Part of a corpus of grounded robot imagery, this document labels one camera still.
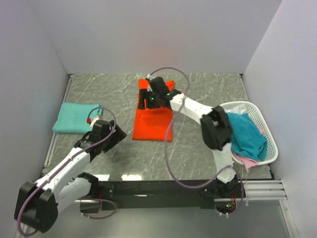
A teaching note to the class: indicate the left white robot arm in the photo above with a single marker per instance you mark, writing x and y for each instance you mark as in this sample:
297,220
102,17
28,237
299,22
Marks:
39,203

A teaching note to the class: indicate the white garment in basket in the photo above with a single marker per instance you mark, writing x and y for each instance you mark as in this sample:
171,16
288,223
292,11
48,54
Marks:
237,109

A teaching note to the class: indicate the orange t-shirt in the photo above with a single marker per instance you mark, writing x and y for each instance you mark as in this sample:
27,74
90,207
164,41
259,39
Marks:
150,124

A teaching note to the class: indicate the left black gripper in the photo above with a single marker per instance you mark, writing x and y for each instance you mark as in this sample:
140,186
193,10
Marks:
118,136

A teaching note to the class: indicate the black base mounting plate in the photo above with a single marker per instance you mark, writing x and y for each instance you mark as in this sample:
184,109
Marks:
163,194

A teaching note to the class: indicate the folded mint green t-shirt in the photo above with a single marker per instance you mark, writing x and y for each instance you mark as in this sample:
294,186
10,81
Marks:
72,117

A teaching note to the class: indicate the white plastic laundry basket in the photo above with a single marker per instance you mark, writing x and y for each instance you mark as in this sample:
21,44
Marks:
256,116

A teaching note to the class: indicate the aluminium frame rail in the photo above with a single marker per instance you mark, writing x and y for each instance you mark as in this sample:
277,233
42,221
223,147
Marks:
263,190

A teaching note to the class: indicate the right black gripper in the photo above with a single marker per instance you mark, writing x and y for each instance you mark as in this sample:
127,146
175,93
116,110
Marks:
144,94

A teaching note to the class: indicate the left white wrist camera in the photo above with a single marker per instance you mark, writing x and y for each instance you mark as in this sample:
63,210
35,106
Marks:
92,121

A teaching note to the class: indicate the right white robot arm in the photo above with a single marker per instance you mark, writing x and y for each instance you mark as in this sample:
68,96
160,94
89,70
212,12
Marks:
214,123

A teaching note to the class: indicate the teal t-shirt in basket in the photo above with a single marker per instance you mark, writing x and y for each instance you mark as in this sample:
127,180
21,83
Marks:
241,124

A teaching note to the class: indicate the pink garment in basket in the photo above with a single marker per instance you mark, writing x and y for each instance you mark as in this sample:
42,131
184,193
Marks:
247,161

